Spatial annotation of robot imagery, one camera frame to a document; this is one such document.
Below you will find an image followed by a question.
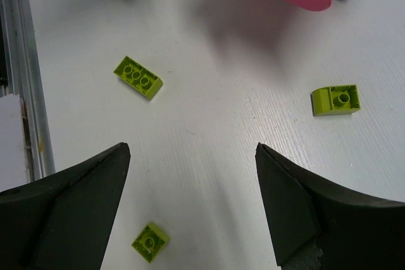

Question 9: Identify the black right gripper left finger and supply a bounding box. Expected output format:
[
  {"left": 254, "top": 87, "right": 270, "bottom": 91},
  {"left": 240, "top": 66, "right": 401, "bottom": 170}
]
[{"left": 1, "top": 143, "right": 130, "bottom": 269}]

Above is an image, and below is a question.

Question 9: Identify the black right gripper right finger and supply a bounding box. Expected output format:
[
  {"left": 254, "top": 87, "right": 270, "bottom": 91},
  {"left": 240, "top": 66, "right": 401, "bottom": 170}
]
[{"left": 256, "top": 144, "right": 404, "bottom": 269}]

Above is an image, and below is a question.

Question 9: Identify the lime small lego front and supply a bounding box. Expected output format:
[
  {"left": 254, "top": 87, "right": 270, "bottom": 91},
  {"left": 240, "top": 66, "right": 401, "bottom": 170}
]
[{"left": 131, "top": 222, "right": 171, "bottom": 263}]

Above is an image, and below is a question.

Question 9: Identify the lime long lego brick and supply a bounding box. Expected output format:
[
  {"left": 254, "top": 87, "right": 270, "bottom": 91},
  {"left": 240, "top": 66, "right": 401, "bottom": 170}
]
[{"left": 113, "top": 56, "right": 163, "bottom": 101}]

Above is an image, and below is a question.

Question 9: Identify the lime curved lego brick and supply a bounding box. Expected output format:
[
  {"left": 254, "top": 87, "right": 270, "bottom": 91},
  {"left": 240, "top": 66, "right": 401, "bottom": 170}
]
[{"left": 311, "top": 84, "right": 361, "bottom": 116}]

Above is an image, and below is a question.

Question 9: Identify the aluminium table frame rail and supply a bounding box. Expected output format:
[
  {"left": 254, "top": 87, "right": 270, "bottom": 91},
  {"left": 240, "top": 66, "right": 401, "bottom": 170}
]
[{"left": 1, "top": 0, "right": 56, "bottom": 181}]

